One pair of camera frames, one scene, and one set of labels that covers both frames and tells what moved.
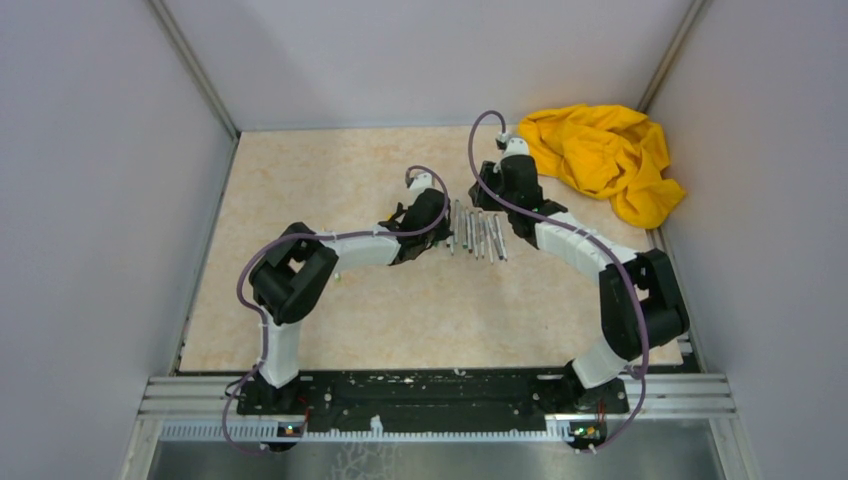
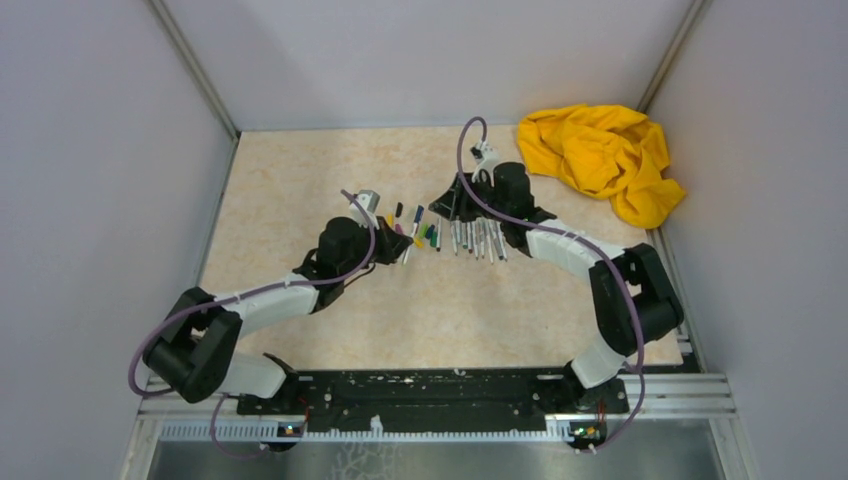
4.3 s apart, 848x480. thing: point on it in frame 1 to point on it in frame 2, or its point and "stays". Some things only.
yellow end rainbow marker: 482,242 stays
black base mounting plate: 436,400 stays
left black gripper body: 440,233 to 363,243
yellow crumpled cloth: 606,152 stays
